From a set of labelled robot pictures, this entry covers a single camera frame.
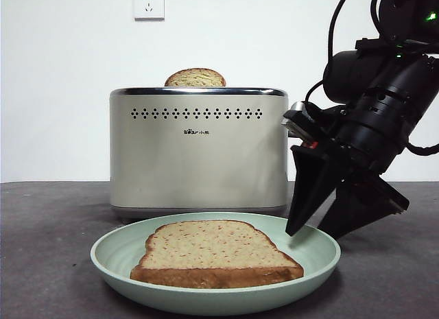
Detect large toasted bread slice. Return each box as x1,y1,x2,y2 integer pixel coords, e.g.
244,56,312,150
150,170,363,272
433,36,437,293
129,220,305,290

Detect pale green round plate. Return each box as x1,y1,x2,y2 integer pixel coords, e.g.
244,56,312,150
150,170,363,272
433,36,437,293
90,211,342,318

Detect cream two-slot toaster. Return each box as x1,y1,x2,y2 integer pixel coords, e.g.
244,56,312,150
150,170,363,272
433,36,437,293
109,86,289,225

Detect small toasted bread slice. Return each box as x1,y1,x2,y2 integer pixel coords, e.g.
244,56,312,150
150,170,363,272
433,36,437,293
164,68,227,88

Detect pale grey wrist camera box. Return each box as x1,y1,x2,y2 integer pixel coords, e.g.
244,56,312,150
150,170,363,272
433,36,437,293
281,102,324,149

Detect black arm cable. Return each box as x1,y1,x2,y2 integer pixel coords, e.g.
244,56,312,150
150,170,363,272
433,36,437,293
304,0,355,108

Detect white wall socket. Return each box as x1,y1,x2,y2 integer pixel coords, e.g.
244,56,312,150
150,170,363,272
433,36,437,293
134,0,166,22

